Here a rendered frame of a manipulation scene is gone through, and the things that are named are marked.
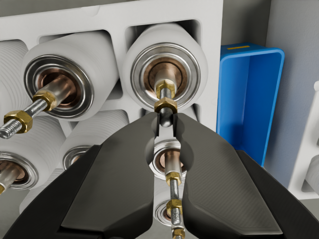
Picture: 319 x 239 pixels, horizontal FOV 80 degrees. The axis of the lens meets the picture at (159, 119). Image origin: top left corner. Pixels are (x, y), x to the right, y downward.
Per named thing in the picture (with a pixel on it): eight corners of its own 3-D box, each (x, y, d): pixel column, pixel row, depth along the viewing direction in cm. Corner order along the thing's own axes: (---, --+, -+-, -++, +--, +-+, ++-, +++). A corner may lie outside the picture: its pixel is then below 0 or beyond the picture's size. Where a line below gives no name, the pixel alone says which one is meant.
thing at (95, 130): (123, 80, 40) (97, 128, 24) (145, 116, 44) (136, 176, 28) (86, 99, 42) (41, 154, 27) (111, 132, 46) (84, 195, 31)
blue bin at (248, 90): (243, 145, 57) (261, 177, 46) (206, 149, 57) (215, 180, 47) (256, 37, 42) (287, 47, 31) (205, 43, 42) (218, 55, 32)
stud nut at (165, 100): (161, 121, 16) (161, 127, 15) (149, 105, 15) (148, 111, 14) (182, 109, 15) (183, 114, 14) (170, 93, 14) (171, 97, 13)
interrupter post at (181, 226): (167, 213, 33) (168, 232, 30) (173, 205, 32) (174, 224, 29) (180, 216, 34) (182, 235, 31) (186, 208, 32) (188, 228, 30)
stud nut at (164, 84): (162, 101, 19) (161, 105, 18) (151, 87, 18) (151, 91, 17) (179, 91, 18) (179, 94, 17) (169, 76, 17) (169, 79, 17)
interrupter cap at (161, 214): (148, 218, 34) (148, 222, 33) (164, 191, 30) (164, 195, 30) (187, 227, 35) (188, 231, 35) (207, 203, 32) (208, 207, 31)
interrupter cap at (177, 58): (116, 67, 20) (115, 69, 20) (177, 25, 18) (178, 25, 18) (155, 119, 24) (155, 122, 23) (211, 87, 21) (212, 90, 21)
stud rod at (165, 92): (164, 89, 20) (164, 130, 13) (158, 82, 19) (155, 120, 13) (172, 84, 20) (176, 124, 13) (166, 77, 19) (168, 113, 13)
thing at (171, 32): (128, 39, 36) (102, 65, 20) (173, 7, 33) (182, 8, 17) (156, 81, 40) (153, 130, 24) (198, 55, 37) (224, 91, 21)
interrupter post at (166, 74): (150, 74, 21) (147, 85, 18) (168, 62, 20) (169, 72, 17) (161, 92, 22) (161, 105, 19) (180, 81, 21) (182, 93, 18)
